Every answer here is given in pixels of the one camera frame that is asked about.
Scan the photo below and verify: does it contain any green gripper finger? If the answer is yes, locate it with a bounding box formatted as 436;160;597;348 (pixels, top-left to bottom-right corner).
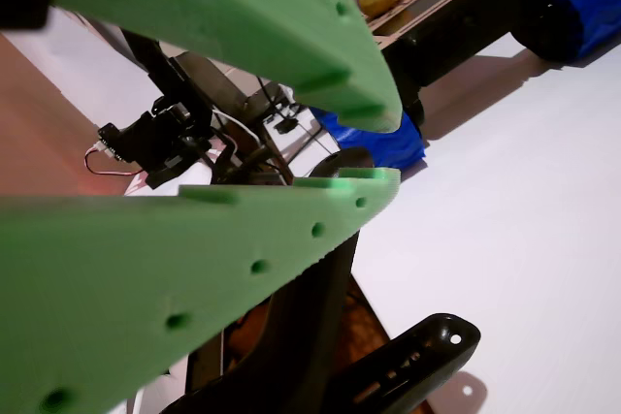
0;167;403;414
48;0;405;134

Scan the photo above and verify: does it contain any black clamp with red tip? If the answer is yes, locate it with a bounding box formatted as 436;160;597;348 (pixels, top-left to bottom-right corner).
159;146;482;414

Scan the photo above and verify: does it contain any blue rover wheel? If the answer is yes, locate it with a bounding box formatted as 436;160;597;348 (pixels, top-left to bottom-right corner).
310;107;429;171
513;0;621;65

